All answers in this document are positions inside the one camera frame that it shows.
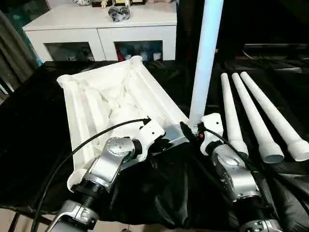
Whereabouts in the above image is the white plastic table leg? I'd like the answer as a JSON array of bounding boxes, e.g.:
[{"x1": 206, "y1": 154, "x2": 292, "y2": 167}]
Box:
[
  {"x1": 220, "y1": 73, "x2": 250, "y2": 157},
  {"x1": 239, "y1": 71, "x2": 309, "y2": 162},
  {"x1": 231, "y1": 72, "x2": 285, "y2": 164},
  {"x1": 187, "y1": 0, "x2": 225, "y2": 133}
]

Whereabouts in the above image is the white plastic table top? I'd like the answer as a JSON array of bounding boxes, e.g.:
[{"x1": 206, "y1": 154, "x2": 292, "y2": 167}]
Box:
[{"x1": 56, "y1": 55, "x2": 194, "y2": 193}]

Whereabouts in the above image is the black low shelf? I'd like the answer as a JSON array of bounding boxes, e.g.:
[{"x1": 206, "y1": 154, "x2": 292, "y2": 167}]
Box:
[{"x1": 243, "y1": 43, "x2": 309, "y2": 59}]

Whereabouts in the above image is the white cabinet with glass doors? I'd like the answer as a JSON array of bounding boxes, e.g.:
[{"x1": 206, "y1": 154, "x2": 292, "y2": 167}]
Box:
[{"x1": 22, "y1": 1, "x2": 178, "y2": 62}]

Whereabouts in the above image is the black work mat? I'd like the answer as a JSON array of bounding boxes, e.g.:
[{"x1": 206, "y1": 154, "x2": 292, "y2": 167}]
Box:
[{"x1": 0, "y1": 59, "x2": 309, "y2": 230}]

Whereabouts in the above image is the clear bag of dark parts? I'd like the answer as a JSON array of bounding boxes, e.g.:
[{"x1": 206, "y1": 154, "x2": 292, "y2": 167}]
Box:
[{"x1": 107, "y1": 5, "x2": 133, "y2": 24}]

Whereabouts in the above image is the black metal folding stand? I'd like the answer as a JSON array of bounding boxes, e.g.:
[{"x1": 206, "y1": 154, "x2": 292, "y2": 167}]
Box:
[{"x1": 0, "y1": 209, "x2": 50, "y2": 232}]

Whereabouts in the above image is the grey curtain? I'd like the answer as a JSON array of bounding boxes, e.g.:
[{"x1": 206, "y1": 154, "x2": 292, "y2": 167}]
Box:
[{"x1": 0, "y1": 9, "x2": 38, "y2": 99}]

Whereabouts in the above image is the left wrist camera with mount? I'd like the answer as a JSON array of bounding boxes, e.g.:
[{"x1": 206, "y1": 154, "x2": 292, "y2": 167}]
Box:
[{"x1": 137, "y1": 119, "x2": 167, "y2": 162}]

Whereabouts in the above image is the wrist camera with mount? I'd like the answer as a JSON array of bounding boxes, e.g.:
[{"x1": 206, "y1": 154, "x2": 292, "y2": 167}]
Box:
[
  {"x1": 198, "y1": 112, "x2": 225, "y2": 156},
  {"x1": 137, "y1": 119, "x2": 167, "y2": 162}
]

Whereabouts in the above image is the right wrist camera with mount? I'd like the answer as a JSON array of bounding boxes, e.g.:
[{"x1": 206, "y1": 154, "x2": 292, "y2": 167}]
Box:
[{"x1": 198, "y1": 112, "x2": 225, "y2": 156}]

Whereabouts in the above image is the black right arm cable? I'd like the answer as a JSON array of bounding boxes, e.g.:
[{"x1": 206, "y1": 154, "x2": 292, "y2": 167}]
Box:
[{"x1": 201, "y1": 123, "x2": 275, "y2": 208}]

